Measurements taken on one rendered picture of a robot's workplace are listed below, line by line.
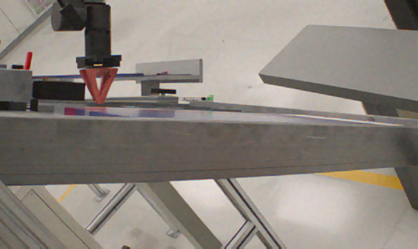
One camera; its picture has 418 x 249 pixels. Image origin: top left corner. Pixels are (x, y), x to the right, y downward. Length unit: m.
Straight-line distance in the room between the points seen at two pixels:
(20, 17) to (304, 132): 8.40
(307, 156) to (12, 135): 0.36
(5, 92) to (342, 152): 0.48
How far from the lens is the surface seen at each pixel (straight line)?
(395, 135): 0.83
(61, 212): 2.11
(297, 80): 1.47
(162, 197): 1.64
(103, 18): 1.15
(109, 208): 2.15
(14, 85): 0.82
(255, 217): 1.60
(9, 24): 8.91
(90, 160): 0.52
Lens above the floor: 1.30
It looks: 27 degrees down
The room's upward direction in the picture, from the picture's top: 36 degrees counter-clockwise
